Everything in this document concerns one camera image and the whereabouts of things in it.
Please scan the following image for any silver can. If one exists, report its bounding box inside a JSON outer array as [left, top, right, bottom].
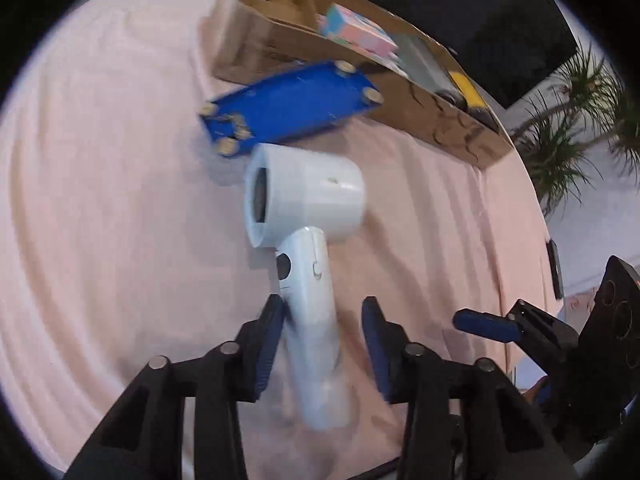
[[395, 35, 451, 93]]

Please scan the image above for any spiky green palm plant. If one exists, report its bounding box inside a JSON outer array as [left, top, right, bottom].
[[510, 45, 640, 218]]

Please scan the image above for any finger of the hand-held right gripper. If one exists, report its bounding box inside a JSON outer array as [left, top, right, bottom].
[[453, 299, 581, 376]]

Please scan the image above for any cardboard box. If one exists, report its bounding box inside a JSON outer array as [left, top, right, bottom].
[[215, 0, 515, 171]]

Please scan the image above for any colourful printed box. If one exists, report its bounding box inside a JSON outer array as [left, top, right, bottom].
[[317, 3, 399, 61]]

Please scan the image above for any white hair dryer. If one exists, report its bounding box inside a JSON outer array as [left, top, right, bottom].
[[244, 143, 365, 432]]

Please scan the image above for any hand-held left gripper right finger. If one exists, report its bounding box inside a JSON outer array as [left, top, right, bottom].
[[361, 296, 576, 480]]

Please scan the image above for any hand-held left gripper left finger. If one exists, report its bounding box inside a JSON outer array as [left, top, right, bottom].
[[65, 294, 287, 480]]

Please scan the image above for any black television screen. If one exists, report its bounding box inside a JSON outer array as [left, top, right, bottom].
[[334, 0, 581, 110]]

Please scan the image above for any yellow can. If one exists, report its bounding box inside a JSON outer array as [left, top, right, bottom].
[[440, 71, 488, 113]]

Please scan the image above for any blue tray with feet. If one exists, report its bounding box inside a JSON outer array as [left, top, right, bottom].
[[197, 60, 385, 159]]

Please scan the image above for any black smartphone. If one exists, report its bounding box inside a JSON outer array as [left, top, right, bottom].
[[546, 240, 565, 301]]

